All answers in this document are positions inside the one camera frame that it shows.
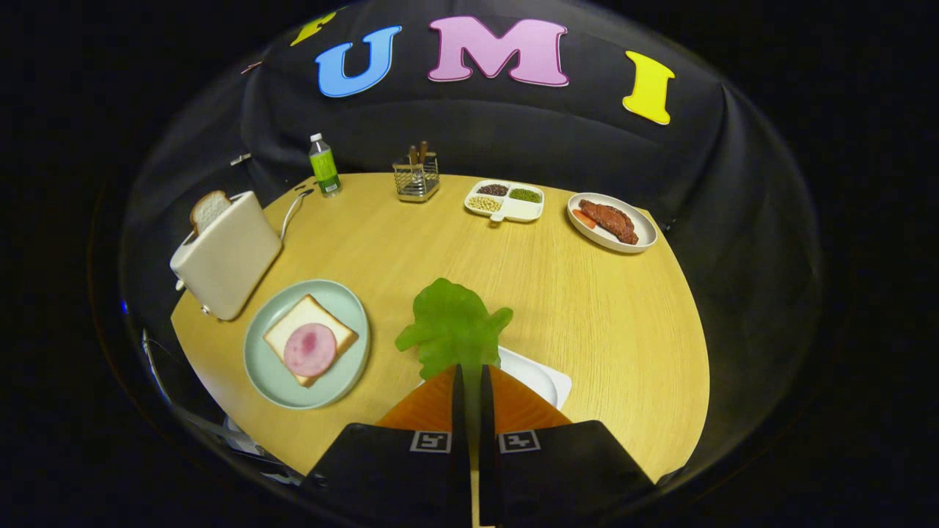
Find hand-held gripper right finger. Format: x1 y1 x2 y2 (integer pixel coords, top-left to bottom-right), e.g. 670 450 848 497
479 364 656 528

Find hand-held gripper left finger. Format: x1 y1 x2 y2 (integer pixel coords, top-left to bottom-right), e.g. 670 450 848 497
301 364 472 528

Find green lettuce leaf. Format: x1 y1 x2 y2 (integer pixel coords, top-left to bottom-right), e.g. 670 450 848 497
395 277 514 441

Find toasted bread slice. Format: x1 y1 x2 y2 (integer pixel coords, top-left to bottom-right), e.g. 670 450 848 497
190 190 233 234

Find white square plate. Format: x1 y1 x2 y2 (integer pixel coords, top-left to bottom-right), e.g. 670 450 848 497
497 346 573 411

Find pink ham slice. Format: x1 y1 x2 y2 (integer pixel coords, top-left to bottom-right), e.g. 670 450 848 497
283 323 338 378

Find white bread slice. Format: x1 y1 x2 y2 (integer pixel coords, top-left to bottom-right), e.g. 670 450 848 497
263 294 359 388

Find pale green round plate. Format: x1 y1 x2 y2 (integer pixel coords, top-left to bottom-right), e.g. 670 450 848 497
243 279 371 410

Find white divided bean dish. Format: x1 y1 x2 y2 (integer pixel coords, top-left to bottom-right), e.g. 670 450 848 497
464 179 545 223

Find brown meat steak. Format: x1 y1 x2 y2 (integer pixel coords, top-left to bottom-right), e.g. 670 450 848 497
579 199 640 246

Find white round plate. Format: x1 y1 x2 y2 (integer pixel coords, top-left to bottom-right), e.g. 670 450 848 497
566 192 658 254

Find black backdrop cloth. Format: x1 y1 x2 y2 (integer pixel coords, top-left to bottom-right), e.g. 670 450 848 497
117 0 826 477

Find green label plastic bottle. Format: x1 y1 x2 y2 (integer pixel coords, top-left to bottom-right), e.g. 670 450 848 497
308 133 343 198

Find white toaster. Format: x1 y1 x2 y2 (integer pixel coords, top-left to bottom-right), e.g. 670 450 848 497
170 191 283 322

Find metal wire utensil holder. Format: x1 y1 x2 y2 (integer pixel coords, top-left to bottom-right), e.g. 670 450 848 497
392 152 441 203

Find white toaster cable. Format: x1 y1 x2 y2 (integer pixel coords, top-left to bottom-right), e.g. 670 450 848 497
279 188 315 243

